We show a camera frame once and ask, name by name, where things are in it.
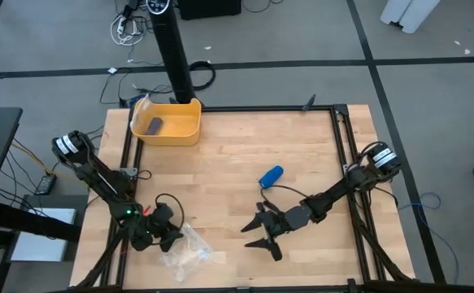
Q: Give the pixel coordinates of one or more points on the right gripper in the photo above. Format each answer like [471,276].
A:
[289,221]

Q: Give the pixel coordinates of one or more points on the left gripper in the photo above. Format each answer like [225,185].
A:
[153,232]

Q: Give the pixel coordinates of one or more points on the clear plastic zip bag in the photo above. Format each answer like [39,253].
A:
[188,260]

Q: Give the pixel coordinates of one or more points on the blue elastic bandage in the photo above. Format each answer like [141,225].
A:
[271,177]

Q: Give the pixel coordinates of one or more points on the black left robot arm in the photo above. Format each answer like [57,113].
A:
[98,179]

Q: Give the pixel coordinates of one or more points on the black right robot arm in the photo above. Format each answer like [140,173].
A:
[334,191]

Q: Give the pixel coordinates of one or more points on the dark purple bandage roll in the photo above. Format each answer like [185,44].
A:
[154,126]

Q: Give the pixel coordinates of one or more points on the yellow plastic bin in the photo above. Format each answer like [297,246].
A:
[179,126]

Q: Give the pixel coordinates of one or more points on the white flat box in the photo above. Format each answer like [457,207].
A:
[41,244]

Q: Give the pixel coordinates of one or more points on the clear plastic film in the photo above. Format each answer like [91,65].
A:
[141,108]

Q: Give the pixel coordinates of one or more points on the black power adapter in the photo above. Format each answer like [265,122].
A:
[45,185]

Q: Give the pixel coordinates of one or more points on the small black clamp lever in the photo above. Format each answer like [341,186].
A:
[309,102]

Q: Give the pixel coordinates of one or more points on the small white adapter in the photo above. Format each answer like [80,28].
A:
[111,70]

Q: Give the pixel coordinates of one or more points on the white power strip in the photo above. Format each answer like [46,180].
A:
[120,26]

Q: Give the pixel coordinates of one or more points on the black box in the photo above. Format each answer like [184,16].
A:
[208,8]

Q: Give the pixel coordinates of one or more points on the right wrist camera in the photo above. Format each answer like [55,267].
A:
[276,221]

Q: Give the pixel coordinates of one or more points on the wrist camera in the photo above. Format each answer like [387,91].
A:
[163,213]
[276,221]

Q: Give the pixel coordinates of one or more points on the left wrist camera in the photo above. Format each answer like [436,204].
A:
[163,213]

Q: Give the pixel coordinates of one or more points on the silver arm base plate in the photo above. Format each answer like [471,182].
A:
[129,173]
[347,169]

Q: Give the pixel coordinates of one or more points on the black aluminium table frame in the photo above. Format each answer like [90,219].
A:
[261,108]

